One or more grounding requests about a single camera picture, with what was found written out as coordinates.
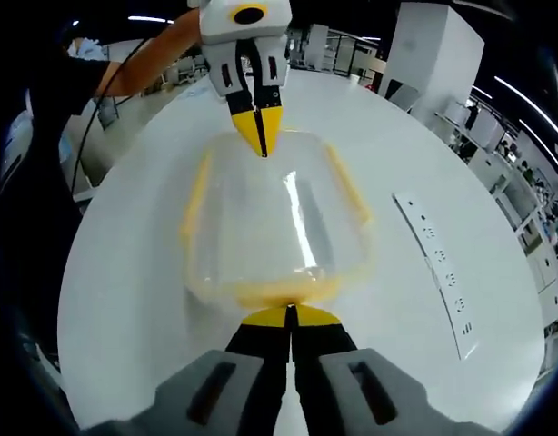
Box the black cable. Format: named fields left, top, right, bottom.
left=71, top=11, right=190, bottom=197

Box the white power strip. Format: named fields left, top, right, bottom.
left=391, top=190, right=483, bottom=363

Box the clear plastic storage box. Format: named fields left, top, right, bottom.
left=184, top=134, right=374, bottom=308

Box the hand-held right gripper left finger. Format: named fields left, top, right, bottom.
left=78, top=304, right=292, bottom=436

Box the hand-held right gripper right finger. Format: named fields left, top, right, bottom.
left=290, top=304, right=499, bottom=436

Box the person's dark shirt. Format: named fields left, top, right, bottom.
left=0, top=57, right=125, bottom=410

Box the white square pillar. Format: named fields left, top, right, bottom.
left=377, top=3, right=485, bottom=117

